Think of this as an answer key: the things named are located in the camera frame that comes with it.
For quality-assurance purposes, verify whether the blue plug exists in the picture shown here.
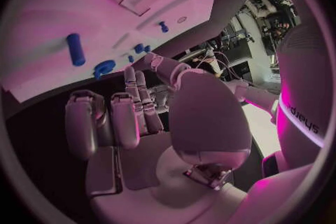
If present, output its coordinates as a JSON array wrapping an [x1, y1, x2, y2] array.
[[132, 44, 153, 55]]

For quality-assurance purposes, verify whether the white cable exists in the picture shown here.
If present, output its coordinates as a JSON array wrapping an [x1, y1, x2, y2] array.
[[196, 50, 254, 86]]

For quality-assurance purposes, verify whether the blue cylinder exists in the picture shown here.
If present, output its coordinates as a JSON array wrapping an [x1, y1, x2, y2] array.
[[66, 32, 87, 67]]

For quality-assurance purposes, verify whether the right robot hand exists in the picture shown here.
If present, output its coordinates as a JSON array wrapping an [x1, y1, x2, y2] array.
[[63, 53, 254, 224]]

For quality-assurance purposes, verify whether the blue ring part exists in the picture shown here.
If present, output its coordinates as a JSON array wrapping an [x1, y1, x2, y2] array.
[[93, 59, 119, 81]]

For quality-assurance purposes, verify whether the white task board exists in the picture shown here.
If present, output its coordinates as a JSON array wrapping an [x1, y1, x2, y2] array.
[[0, 0, 222, 103]]

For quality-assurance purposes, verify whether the blue peg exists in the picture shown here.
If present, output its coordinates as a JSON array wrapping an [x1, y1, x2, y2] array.
[[157, 21, 170, 34]]

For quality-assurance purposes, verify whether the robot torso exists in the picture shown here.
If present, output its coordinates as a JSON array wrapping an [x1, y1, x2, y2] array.
[[273, 22, 335, 170]]

